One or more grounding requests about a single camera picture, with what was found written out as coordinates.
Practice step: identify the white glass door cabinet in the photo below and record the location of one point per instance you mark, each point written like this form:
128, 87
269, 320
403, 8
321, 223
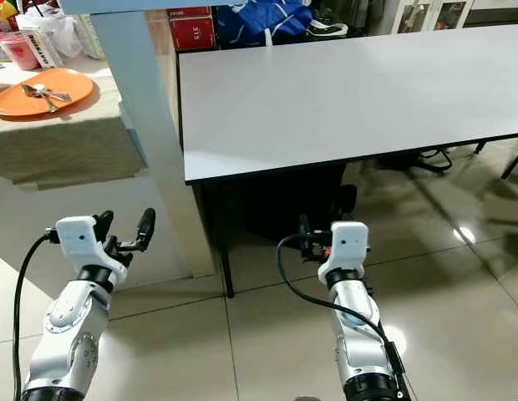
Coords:
443, 12

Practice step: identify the white printed carton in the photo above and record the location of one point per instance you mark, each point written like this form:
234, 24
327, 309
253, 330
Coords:
44, 47

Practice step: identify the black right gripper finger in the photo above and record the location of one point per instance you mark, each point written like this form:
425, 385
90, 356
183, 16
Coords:
303, 227

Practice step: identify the metal spoon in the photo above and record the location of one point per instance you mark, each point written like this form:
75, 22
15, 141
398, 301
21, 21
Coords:
38, 88

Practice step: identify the metal fork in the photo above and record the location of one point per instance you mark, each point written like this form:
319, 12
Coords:
44, 98

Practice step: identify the red box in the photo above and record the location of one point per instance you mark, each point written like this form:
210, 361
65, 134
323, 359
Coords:
192, 30

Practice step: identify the pale yellow carton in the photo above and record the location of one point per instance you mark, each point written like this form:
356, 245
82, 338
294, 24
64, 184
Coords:
92, 38

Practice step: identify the orange plate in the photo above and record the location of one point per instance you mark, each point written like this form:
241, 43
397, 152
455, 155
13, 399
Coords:
12, 100

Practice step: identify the colourful snack packs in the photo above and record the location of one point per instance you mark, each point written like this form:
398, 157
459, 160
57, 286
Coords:
4, 10

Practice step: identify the white plastic bag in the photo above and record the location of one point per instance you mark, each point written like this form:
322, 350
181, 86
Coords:
65, 32

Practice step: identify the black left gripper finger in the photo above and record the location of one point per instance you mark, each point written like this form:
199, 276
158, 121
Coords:
146, 227
103, 222

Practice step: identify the blue bag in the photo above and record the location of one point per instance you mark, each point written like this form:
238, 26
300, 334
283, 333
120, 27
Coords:
263, 20

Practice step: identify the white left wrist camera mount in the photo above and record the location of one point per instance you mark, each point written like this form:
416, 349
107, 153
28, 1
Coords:
82, 242

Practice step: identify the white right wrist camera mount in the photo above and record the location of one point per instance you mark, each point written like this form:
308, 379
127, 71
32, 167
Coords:
347, 247

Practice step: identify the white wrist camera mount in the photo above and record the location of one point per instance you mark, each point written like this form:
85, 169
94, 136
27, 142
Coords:
82, 242
347, 247

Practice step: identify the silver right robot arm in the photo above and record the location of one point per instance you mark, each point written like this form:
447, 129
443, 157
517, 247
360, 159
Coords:
359, 334

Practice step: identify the grey blue pillar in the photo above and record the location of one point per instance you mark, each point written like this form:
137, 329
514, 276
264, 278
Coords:
159, 125

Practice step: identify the pink plastic cup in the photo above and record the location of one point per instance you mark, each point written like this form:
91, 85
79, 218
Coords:
20, 52

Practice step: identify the black chair wheel base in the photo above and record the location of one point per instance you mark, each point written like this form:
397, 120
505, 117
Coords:
426, 157

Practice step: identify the black table leg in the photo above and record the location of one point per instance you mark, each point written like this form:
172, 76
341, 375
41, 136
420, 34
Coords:
225, 242

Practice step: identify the beige tablecloth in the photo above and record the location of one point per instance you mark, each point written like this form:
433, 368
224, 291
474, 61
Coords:
67, 146

